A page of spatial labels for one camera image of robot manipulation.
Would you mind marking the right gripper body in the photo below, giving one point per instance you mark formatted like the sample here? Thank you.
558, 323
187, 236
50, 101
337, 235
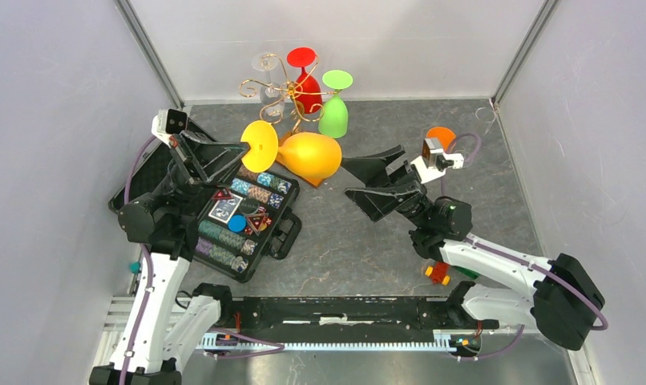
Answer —
416, 212

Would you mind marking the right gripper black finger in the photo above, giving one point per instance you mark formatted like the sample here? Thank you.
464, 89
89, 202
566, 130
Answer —
371, 169
377, 203

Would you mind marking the red toy brick car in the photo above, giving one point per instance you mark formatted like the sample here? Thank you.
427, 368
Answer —
438, 273

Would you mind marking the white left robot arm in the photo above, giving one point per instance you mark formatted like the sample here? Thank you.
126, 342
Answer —
151, 351

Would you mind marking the red wine glass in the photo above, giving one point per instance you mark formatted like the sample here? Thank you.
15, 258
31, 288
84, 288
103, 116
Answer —
308, 95

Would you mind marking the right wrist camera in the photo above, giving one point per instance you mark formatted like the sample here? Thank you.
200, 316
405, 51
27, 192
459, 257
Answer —
434, 161

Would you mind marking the clear wine glass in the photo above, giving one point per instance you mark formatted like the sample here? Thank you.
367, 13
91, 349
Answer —
271, 98
484, 120

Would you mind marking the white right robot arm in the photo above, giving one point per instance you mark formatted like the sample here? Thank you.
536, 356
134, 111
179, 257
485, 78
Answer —
555, 295

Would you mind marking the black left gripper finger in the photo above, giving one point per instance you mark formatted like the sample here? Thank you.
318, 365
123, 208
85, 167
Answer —
184, 147
217, 165

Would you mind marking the green wine glass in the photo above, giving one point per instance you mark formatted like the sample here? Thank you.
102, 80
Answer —
335, 116

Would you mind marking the orange wine glass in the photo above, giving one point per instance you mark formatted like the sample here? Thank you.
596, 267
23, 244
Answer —
444, 135

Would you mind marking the gold wire glass rack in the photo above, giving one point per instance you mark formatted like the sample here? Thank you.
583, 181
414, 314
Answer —
251, 87

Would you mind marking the black poker chip case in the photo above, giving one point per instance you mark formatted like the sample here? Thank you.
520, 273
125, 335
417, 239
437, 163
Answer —
245, 221

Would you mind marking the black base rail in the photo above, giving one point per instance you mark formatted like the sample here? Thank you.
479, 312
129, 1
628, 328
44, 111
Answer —
363, 324

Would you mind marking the yellow wine glass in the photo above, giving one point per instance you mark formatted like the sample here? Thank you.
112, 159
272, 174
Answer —
305, 154

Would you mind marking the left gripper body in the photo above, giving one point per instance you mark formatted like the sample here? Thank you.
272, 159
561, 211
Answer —
179, 185

